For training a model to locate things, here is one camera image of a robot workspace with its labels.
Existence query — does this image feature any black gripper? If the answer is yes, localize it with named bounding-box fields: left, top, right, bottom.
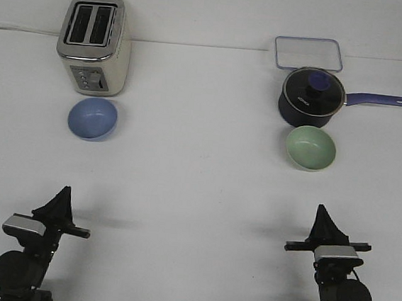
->
left=284, top=204, right=372, bottom=273
left=32, top=186, right=91, bottom=250

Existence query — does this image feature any green bowl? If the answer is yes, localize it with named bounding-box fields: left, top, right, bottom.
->
left=285, top=125, right=337, bottom=172

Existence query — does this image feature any blue bowl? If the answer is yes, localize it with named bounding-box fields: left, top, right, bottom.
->
left=67, top=97, right=118, bottom=142

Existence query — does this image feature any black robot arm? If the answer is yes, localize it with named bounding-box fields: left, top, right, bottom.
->
left=284, top=204, right=372, bottom=301
left=0, top=186, right=91, bottom=301

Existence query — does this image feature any dark blue saucepan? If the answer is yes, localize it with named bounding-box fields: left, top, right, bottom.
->
left=278, top=85, right=402, bottom=127

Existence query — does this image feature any glass pot lid blue knob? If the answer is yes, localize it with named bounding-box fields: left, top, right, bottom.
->
left=282, top=67, right=346, bottom=117

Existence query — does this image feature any cream and silver toaster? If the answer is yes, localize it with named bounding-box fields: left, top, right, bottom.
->
left=56, top=0, right=132, bottom=97

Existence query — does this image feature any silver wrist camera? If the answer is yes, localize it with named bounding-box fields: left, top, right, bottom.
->
left=2, top=214, right=46, bottom=237
left=313, top=245, right=358, bottom=262

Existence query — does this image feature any white toaster power cord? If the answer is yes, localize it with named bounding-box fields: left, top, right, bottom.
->
left=0, top=23, right=62, bottom=37

